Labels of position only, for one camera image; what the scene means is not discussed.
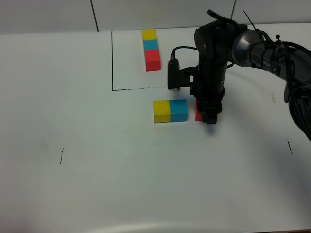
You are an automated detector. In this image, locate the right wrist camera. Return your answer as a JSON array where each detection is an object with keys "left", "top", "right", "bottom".
[{"left": 167, "top": 58, "right": 197, "bottom": 90}]

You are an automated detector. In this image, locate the black grey right arm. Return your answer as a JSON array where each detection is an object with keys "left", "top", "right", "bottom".
[{"left": 194, "top": 10, "right": 311, "bottom": 138}]

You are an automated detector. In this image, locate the yellow template cube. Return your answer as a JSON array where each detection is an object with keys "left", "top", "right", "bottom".
[{"left": 142, "top": 30, "right": 157, "bottom": 41}]

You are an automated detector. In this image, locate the black right camera cable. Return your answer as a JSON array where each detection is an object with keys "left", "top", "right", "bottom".
[{"left": 171, "top": 46, "right": 199, "bottom": 60}]

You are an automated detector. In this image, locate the red template cube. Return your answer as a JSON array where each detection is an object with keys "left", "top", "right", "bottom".
[{"left": 144, "top": 50, "right": 161, "bottom": 72}]

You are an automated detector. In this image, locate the blue template cube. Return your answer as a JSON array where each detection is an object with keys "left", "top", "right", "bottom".
[{"left": 143, "top": 39, "right": 159, "bottom": 51}]

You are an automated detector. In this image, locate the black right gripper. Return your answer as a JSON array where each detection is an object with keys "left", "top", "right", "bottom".
[{"left": 190, "top": 81, "right": 225, "bottom": 125}]

